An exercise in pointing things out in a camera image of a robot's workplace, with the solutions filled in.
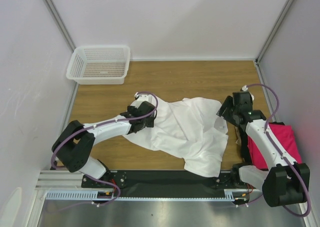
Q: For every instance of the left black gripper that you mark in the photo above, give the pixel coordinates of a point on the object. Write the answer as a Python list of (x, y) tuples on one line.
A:
[(149, 122)]

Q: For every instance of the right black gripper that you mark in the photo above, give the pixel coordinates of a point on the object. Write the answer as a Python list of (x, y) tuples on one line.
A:
[(228, 108)]

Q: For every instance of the white t shirt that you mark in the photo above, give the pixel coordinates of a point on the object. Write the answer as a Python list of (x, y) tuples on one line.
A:
[(188, 129)]

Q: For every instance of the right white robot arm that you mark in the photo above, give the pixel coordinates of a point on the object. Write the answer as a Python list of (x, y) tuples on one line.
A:
[(285, 182)]

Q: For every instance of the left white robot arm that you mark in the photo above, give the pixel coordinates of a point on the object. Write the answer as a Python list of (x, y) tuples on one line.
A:
[(74, 146)]

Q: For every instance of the folded black t shirt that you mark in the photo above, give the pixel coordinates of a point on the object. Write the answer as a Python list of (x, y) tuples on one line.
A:
[(242, 142)]

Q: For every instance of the white plastic basket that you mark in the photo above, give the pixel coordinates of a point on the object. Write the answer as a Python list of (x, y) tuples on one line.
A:
[(99, 64)]

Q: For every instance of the folded pink t shirt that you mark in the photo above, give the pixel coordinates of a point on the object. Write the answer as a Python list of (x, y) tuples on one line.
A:
[(290, 147)]

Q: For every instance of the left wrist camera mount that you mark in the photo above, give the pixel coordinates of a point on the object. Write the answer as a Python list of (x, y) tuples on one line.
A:
[(141, 97)]

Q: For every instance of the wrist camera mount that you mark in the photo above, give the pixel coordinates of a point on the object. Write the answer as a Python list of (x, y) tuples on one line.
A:
[(245, 88), (141, 97)]

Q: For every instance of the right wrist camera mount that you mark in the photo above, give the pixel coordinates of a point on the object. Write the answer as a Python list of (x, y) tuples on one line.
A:
[(245, 88)]

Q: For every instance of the right corner aluminium post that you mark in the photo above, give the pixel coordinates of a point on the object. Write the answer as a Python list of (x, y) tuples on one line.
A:
[(281, 17)]

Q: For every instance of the corner aluminium post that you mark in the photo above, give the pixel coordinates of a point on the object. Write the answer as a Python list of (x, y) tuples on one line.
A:
[(281, 17), (60, 24)]

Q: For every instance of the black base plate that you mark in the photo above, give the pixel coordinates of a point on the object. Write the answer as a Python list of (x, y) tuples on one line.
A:
[(180, 185)]

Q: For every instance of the aluminium frame rail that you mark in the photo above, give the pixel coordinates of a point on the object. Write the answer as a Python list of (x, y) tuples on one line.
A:
[(63, 185)]

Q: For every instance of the left corner aluminium post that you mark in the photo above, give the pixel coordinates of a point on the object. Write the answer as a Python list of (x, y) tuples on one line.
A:
[(60, 24)]

